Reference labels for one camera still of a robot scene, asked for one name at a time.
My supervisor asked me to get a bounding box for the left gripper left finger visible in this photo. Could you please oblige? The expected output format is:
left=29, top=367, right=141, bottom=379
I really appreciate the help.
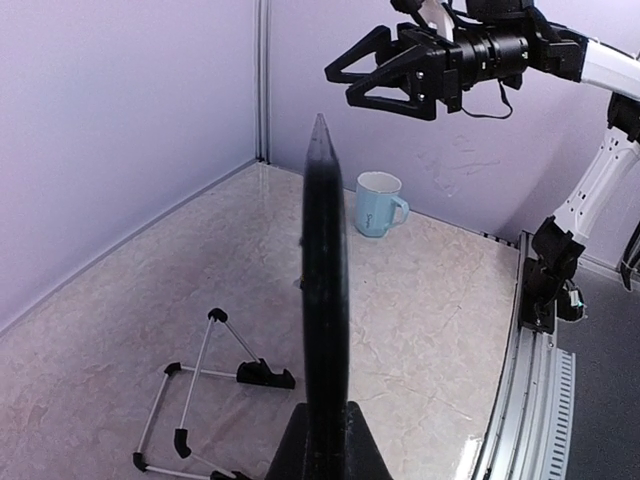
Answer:
left=265, top=403, right=308, bottom=480

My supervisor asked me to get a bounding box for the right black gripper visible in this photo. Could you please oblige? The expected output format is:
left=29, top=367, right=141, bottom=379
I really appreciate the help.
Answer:
left=324, top=23, right=462, bottom=121

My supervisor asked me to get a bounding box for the aluminium front rail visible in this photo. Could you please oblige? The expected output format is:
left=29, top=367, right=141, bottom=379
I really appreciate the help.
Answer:
left=471, top=231, right=577, bottom=479

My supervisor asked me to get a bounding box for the white whiteboard black frame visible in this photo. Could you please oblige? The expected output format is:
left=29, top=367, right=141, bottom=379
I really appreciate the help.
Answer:
left=301, top=113, right=349, bottom=479

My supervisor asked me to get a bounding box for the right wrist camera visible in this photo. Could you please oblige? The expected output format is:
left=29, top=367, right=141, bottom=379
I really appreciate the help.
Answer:
left=390, top=0, right=456, bottom=41

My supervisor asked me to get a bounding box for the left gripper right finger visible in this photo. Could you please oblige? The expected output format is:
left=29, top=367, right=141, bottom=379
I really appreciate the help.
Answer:
left=345, top=401, right=392, bottom=480

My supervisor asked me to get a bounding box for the whiteboard wire stand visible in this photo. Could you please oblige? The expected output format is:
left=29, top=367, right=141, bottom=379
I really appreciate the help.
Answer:
left=132, top=308, right=296, bottom=479

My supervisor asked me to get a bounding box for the light blue ceramic mug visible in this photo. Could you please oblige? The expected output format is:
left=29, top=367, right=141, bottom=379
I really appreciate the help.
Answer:
left=354, top=171, right=410, bottom=238

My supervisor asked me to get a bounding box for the left aluminium corner post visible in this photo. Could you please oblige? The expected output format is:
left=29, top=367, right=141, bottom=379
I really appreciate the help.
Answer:
left=254, top=0, right=271, bottom=164

